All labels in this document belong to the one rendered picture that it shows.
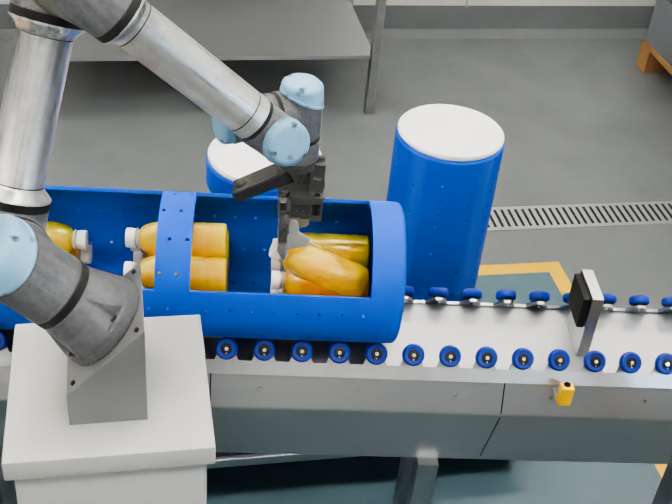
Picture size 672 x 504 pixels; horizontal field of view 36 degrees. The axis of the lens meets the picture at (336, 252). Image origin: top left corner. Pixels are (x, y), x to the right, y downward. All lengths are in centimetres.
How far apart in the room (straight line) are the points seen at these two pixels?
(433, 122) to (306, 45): 212
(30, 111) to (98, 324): 34
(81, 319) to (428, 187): 129
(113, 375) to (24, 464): 19
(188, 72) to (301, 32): 339
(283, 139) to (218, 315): 49
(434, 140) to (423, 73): 266
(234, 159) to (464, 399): 81
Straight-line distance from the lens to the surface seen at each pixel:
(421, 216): 271
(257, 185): 188
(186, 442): 166
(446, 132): 271
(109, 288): 161
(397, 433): 226
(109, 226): 222
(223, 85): 158
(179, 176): 435
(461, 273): 284
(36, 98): 164
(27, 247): 155
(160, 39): 153
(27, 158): 165
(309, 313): 197
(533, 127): 499
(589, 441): 237
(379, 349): 209
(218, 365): 210
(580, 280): 221
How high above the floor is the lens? 237
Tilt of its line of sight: 37 degrees down
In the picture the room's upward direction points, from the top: 6 degrees clockwise
